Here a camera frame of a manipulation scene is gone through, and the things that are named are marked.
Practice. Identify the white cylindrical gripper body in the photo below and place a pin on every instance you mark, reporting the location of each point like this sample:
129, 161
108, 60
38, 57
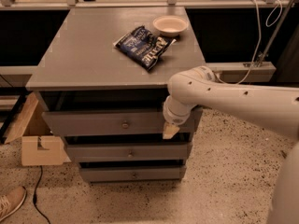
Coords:
175, 118

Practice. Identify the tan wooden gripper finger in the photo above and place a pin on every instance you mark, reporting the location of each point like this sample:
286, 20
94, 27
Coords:
170, 130

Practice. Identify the grey top drawer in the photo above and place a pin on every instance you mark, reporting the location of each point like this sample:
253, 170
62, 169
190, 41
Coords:
116, 122

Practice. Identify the grey drawer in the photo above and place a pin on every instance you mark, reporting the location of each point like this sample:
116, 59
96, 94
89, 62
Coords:
129, 152
132, 174
116, 122

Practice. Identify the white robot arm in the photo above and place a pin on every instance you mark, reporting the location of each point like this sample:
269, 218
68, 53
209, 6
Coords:
273, 108

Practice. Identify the grey drawer cabinet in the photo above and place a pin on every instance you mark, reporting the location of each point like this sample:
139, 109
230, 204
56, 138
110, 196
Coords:
83, 71

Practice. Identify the grey middle drawer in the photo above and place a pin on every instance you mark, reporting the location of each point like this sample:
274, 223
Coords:
129, 152

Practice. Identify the grey bottom drawer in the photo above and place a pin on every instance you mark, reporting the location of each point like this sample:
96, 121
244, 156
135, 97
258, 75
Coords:
132, 174

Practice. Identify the blue chip bag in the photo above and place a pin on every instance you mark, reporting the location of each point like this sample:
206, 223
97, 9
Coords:
143, 47

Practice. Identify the white paper bowl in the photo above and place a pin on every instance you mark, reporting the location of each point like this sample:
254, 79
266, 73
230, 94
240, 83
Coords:
170, 26

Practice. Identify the tan sneaker shoe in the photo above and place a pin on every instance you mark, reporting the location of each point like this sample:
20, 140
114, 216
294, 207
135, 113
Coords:
11, 202

